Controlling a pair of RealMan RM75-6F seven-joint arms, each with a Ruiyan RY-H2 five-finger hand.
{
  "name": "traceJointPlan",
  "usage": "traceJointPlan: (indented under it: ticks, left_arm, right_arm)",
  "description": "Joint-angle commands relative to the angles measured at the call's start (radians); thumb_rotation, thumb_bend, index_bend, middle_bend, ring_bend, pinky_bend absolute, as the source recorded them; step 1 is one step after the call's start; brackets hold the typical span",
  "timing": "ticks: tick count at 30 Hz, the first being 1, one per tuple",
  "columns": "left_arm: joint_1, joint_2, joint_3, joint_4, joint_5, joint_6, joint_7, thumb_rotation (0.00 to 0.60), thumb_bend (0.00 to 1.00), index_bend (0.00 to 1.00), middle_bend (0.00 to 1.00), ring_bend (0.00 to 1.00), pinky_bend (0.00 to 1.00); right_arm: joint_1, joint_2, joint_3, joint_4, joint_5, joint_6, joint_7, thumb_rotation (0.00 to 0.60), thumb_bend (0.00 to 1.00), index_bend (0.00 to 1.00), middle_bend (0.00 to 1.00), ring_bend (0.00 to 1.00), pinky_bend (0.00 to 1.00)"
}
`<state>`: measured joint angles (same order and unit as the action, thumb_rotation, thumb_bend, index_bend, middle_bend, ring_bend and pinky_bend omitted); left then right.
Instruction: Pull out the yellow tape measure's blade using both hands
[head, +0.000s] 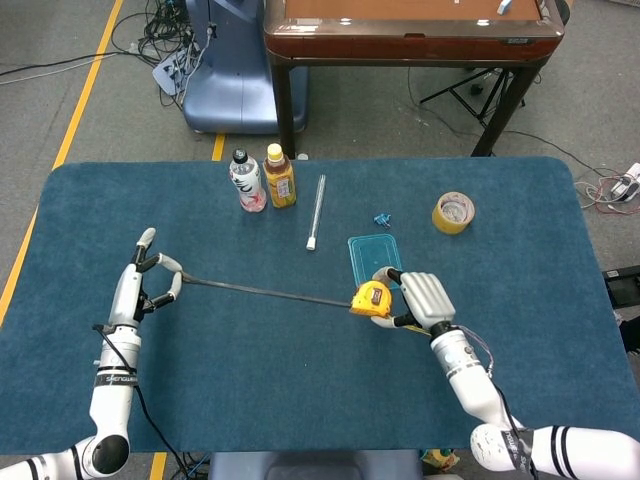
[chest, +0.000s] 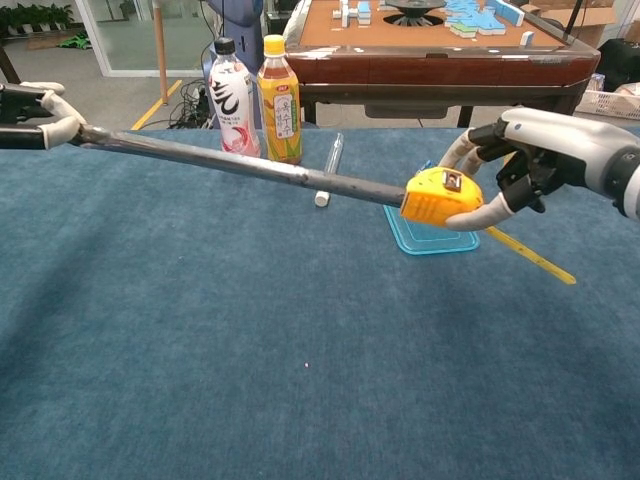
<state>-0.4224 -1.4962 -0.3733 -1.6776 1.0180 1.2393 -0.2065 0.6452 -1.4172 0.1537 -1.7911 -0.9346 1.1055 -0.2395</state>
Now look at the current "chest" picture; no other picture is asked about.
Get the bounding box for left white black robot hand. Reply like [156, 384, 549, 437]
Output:
[0, 81, 87, 151]

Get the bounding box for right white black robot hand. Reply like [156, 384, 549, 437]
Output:
[438, 108, 636, 232]

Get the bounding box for yellow tape measure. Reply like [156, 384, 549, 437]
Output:
[67, 124, 577, 286]

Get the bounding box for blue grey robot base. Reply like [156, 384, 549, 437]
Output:
[207, 0, 266, 71]

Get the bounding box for white plastic basket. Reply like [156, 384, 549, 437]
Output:
[574, 87, 640, 121]

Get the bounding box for black slanted stand leg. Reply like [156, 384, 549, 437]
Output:
[0, 44, 22, 85]

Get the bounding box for green potted plants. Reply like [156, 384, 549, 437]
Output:
[0, 2, 76, 39]

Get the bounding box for cardboard box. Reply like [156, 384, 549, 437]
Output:
[519, 0, 640, 49]

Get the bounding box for wooden pole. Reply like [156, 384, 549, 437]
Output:
[152, 0, 170, 105]

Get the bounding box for brown mahjong table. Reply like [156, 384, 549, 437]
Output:
[282, 0, 601, 132]

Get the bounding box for blue translucent plastic lid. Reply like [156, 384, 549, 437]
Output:
[382, 202, 481, 257]

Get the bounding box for blue white mahjong tile pile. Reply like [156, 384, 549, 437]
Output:
[444, 0, 526, 39]

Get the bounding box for clear bottle pink drink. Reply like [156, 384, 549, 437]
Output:
[207, 37, 262, 159]

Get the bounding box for black round table centre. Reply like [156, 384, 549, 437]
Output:
[382, 0, 449, 26]

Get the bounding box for yellow tea bottle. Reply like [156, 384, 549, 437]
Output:
[256, 34, 303, 166]

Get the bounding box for blue felt table mat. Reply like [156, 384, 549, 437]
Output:
[0, 124, 640, 480]

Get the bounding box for tangled black floor cables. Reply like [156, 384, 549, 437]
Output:
[167, 77, 216, 130]

